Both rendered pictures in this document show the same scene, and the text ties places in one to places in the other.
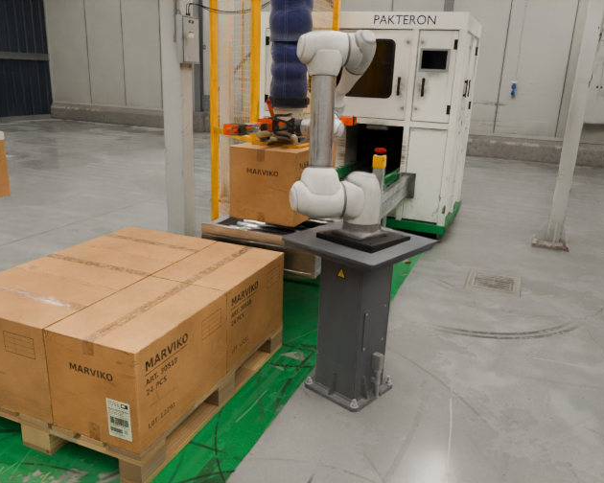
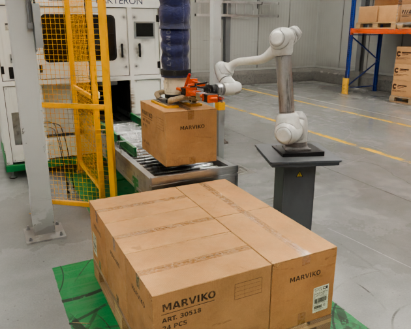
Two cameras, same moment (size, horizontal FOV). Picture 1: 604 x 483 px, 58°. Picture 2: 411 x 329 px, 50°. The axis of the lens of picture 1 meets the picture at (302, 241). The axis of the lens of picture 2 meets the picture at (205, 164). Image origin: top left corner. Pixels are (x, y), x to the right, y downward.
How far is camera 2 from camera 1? 2.61 m
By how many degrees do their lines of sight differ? 46
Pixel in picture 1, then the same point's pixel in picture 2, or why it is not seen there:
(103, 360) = (316, 263)
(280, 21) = (179, 14)
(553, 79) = not seen: hidden behind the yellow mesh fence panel
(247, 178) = (181, 134)
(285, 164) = (209, 117)
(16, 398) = not seen: outside the picture
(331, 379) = not seen: hidden behind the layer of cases
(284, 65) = (182, 47)
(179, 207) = (44, 180)
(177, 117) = (35, 98)
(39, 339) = (268, 273)
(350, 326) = (306, 203)
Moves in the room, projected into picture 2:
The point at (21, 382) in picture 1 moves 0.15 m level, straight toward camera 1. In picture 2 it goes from (245, 318) to (277, 322)
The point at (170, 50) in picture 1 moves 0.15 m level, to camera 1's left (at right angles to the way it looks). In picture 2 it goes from (21, 36) to (0, 36)
